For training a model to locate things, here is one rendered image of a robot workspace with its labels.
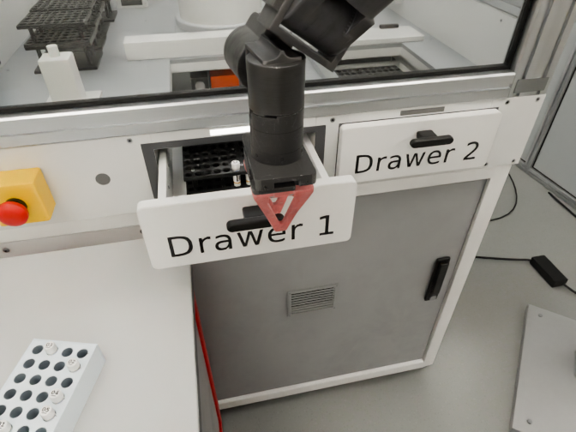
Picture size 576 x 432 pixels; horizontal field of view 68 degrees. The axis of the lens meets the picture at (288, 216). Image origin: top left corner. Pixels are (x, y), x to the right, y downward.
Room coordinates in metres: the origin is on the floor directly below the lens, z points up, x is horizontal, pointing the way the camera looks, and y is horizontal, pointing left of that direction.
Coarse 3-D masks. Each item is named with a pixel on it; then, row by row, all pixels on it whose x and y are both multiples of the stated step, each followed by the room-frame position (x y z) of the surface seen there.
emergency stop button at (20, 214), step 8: (0, 208) 0.46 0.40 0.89; (8, 208) 0.46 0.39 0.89; (16, 208) 0.46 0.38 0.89; (24, 208) 0.47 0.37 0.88; (0, 216) 0.45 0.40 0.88; (8, 216) 0.45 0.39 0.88; (16, 216) 0.46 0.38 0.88; (24, 216) 0.46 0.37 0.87; (8, 224) 0.45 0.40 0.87; (16, 224) 0.46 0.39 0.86
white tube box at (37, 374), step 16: (32, 352) 0.29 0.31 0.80; (64, 352) 0.29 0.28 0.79; (80, 352) 0.29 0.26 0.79; (96, 352) 0.30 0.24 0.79; (16, 368) 0.27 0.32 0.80; (32, 368) 0.27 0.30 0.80; (48, 368) 0.27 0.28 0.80; (64, 368) 0.27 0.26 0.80; (80, 368) 0.27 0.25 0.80; (96, 368) 0.28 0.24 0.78; (16, 384) 0.25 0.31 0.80; (32, 384) 0.26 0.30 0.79; (48, 384) 0.26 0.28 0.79; (64, 384) 0.26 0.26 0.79; (80, 384) 0.25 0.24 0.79; (0, 400) 0.23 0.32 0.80; (16, 400) 0.23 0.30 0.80; (32, 400) 0.23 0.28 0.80; (48, 400) 0.23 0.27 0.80; (64, 400) 0.23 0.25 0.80; (80, 400) 0.24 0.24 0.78; (0, 416) 0.21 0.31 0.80; (16, 416) 0.22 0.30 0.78; (32, 416) 0.22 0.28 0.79; (64, 416) 0.22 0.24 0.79
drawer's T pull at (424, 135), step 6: (420, 132) 0.64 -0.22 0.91; (426, 132) 0.64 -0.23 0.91; (432, 132) 0.64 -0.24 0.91; (420, 138) 0.61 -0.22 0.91; (426, 138) 0.61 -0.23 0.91; (432, 138) 0.61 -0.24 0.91; (438, 138) 0.61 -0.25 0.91; (444, 138) 0.61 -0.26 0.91; (450, 138) 0.62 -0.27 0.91; (414, 144) 0.60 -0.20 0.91; (420, 144) 0.61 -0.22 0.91; (426, 144) 0.61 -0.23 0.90; (432, 144) 0.61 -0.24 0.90; (438, 144) 0.61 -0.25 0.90; (444, 144) 0.61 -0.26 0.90
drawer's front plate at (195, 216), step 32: (224, 192) 0.44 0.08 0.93; (320, 192) 0.46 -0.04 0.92; (352, 192) 0.47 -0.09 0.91; (160, 224) 0.41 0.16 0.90; (192, 224) 0.42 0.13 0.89; (224, 224) 0.43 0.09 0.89; (320, 224) 0.46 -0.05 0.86; (160, 256) 0.41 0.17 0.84; (192, 256) 0.42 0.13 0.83; (224, 256) 0.43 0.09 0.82
